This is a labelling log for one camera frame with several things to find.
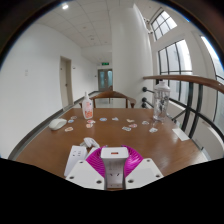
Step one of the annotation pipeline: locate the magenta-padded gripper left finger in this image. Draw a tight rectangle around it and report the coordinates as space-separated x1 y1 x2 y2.
65 147 107 191

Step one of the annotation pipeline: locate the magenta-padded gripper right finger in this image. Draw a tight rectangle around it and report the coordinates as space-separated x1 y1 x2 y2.
123 145 165 191

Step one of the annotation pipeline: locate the white charger block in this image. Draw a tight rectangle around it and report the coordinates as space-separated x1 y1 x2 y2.
100 147 130 167

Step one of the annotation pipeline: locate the white power strip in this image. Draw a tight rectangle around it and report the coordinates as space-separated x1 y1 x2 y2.
63 145 125 190

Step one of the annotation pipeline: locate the white card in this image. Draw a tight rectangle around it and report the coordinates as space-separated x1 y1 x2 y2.
171 127 191 142

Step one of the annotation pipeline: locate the white computer mouse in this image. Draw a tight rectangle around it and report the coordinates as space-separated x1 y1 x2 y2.
48 118 68 131

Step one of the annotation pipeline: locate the clear plastic water bottle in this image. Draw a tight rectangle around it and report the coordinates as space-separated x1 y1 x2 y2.
152 79 172 123

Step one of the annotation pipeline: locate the wooden chair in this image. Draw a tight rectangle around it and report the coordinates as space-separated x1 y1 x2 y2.
79 90 137 109

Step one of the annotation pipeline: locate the beige single door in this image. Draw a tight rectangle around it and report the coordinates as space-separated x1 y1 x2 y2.
59 56 74 110

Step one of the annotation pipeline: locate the grey glazed double door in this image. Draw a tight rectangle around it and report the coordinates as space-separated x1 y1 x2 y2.
97 68 114 92

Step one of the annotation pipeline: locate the black railing with wooden handrail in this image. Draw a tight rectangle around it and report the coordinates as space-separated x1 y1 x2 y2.
141 74 224 145

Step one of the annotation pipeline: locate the tall black-framed window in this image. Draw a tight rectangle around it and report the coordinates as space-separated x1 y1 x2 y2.
157 39 194 102

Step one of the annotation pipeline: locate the large curved window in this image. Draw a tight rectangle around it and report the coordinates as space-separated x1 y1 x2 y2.
199 34 224 134

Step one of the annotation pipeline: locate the small high window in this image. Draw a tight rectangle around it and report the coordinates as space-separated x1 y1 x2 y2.
150 10 178 42

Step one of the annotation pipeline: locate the white coiled cable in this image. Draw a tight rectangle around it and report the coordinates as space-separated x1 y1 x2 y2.
79 137 101 150

